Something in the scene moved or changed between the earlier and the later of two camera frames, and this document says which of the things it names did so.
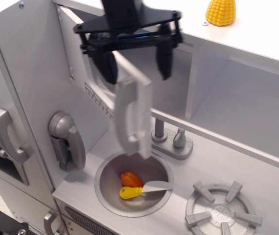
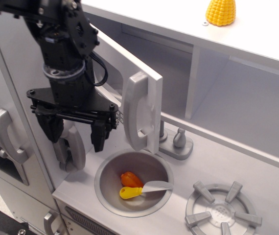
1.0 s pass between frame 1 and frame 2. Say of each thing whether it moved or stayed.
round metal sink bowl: stayed
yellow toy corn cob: stayed
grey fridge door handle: stayed
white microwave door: moved
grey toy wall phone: stayed
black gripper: moved
